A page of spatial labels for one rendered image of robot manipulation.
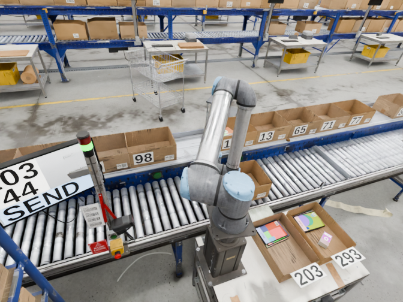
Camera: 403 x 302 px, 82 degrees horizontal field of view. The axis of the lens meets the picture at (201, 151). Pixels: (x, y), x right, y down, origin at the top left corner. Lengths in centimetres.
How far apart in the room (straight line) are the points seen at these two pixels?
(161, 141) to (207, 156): 117
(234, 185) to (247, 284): 78
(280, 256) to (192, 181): 94
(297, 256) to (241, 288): 45
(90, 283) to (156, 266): 58
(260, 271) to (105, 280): 141
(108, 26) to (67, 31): 80
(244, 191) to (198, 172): 23
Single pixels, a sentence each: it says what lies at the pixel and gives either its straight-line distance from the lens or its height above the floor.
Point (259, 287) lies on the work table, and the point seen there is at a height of 75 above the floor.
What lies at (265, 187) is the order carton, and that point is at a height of 88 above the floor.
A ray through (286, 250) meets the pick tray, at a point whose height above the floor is 76.
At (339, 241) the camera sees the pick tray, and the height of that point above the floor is 76.
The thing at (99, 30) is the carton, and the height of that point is 96.
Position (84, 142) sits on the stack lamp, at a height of 164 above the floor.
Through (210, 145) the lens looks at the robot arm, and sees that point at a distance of 115.
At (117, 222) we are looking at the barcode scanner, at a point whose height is 109.
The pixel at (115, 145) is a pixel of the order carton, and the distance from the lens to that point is 221.
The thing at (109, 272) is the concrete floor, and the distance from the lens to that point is 253.
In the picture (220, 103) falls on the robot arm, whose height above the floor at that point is 166.
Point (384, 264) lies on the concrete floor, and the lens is 318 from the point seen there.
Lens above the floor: 225
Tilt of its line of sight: 39 degrees down
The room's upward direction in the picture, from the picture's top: 5 degrees clockwise
